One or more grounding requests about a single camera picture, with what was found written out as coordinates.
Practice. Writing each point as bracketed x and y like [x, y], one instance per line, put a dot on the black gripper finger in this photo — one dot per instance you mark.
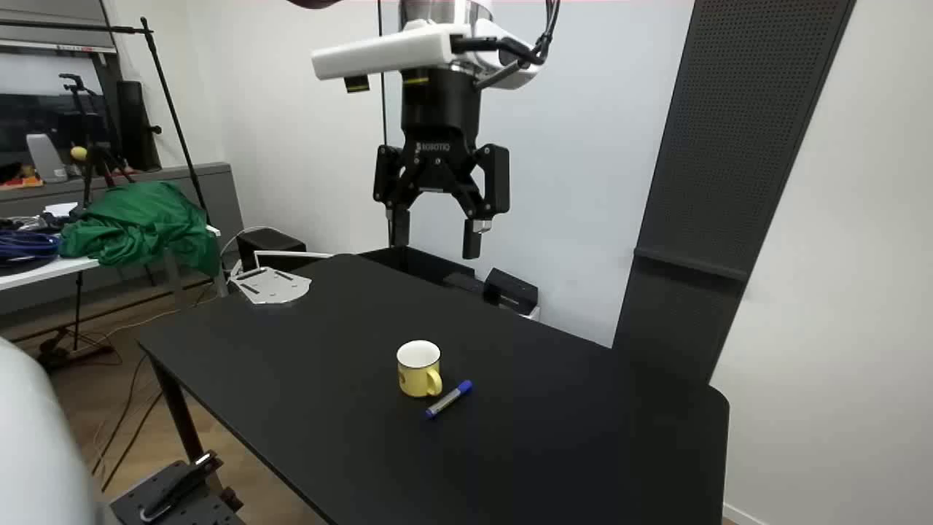
[490, 178]
[392, 178]

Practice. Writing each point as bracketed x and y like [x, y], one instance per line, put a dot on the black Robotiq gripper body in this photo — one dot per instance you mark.
[438, 105]

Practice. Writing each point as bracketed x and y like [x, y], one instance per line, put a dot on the blue marker pen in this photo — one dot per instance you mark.
[449, 398]

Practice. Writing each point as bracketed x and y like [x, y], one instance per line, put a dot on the yellow cup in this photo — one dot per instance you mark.
[417, 370]

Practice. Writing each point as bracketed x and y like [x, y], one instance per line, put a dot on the small black box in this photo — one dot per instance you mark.
[512, 290]

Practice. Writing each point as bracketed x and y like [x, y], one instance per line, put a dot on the black box with white bar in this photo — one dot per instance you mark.
[265, 242]

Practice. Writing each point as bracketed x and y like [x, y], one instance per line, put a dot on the grey bench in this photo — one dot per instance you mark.
[220, 191]

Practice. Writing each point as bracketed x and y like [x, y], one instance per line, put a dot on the black light stand pole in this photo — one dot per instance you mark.
[171, 105]

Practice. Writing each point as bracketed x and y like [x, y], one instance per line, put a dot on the black acoustic panel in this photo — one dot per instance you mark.
[725, 185]

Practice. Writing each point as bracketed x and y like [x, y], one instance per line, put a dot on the green cloth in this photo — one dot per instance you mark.
[136, 229]

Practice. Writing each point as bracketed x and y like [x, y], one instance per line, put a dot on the black table leg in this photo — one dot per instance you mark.
[178, 408]

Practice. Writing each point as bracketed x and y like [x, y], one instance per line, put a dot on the white side table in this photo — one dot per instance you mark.
[38, 276]

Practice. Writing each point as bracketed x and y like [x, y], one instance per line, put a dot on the black clamp lever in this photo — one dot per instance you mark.
[184, 481]

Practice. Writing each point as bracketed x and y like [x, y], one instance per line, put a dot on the blue bundle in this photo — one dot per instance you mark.
[23, 246]

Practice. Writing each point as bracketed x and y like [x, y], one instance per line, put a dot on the grey metal breadboard plate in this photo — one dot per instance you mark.
[147, 502]

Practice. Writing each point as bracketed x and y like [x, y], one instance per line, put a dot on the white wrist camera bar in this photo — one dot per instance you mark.
[384, 57]

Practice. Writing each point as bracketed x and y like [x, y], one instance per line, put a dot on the black camera tripod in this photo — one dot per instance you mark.
[92, 134]

